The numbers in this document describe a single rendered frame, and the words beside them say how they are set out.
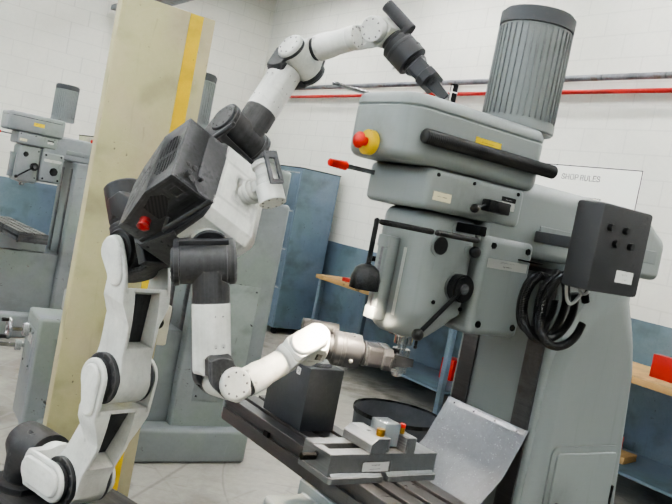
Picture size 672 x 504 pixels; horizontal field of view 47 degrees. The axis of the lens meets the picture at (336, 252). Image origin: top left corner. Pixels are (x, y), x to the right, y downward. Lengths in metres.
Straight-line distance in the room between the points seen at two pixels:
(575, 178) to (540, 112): 5.01
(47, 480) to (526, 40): 1.77
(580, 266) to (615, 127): 5.13
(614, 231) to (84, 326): 2.28
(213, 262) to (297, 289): 7.59
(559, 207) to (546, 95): 0.30
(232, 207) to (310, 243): 7.47
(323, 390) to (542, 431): 0.62
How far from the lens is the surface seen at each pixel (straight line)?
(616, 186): 6.88
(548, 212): 2.17
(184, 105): 3.51
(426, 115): 1.82
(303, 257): 9.35
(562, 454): 2.29
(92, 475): 2.38
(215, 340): 1.81
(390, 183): 1.95
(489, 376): 2.32
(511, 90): 2.14
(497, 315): 2.08
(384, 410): 4.33
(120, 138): 3.41
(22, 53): 10.79
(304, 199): 9.25
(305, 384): 2.28
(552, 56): 2.17
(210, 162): 1.93
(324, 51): 2.18
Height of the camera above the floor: 1.59
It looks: 3 degrees down
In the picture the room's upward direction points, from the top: 11 degrees clockwise
